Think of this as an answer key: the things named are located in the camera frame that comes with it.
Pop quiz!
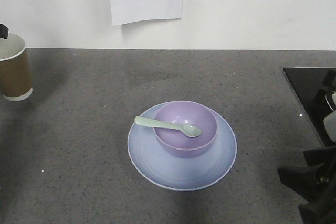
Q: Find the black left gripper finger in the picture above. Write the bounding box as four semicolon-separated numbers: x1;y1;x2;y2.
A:
0;24;9;39

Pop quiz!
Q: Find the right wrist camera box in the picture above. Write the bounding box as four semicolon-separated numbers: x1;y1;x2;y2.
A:
323;111;336;142

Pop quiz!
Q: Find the light green plastic spoon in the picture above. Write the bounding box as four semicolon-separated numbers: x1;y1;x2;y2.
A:
134;116;202;137

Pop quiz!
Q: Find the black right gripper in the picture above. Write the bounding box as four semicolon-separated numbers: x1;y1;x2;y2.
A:
278;146;335;223

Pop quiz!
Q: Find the black gas stove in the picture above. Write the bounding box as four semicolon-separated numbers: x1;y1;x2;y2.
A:
283;67;335;147

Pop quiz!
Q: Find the purple plastic bowl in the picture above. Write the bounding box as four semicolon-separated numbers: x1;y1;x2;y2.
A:
153;101;217;157

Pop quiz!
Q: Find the brown paper cup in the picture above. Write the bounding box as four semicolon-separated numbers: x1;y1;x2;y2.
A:
1;33;33;102

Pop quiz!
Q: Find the light blue plate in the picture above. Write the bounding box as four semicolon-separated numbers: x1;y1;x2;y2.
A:
128;111;237;191

